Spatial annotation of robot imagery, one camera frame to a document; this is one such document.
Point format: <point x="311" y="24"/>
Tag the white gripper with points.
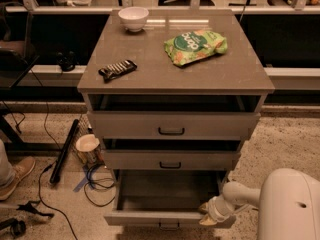
<point x="215" y="208"/>

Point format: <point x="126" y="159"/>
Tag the grey drawer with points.
<point x="161" y="160"/>
<point x="167" y="199"/>
<point x="173" y="125"/>

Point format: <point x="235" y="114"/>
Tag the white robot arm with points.
<point x="288" y="203"/>

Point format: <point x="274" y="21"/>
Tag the grey drawer cabinet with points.
<point x="233" y="82"/>

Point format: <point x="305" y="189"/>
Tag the paper cup on floor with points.
<point x="88" y="149"/>

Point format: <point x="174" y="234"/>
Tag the black bar on floor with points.
<point x="55" y="176"/>

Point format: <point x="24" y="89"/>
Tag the green snack bag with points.
<point x="193" y="46"/>

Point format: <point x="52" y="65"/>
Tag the black candy bar wrapper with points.
<point x="116" y="70"/>

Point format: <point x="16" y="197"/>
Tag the tan shoe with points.
<point x="12" y="175"/>

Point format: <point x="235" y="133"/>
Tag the black clamp on floor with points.
<point x="17" y="227"/>

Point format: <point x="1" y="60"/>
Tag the black object on ledge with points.
<point x="66" y="62"/>

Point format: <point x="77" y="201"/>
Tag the white bowl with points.
<point x="133" y="18"/>

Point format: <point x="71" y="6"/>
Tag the dark chair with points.
<point x="16" y="57"/>

